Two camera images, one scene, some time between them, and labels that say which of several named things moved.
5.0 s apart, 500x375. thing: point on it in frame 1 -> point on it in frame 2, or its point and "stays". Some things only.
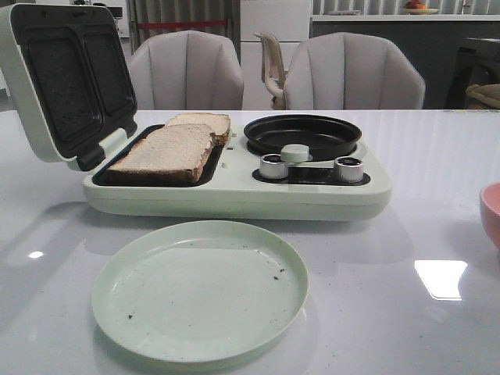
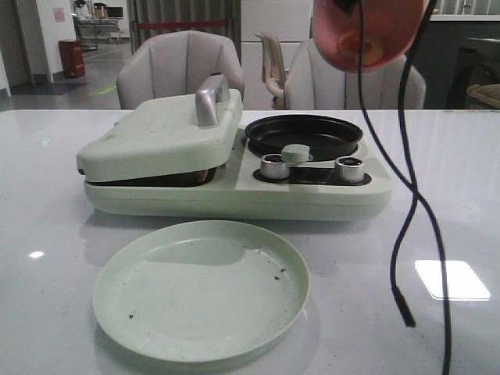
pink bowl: x=490 y=204 -> x=390 y=29
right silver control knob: x=350 y=169 stays
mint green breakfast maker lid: x=70 y=72 -> x=189 y=134
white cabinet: x=289 y=20 stays
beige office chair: x=273 y=73 stays
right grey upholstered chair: x=353 y=71 stays
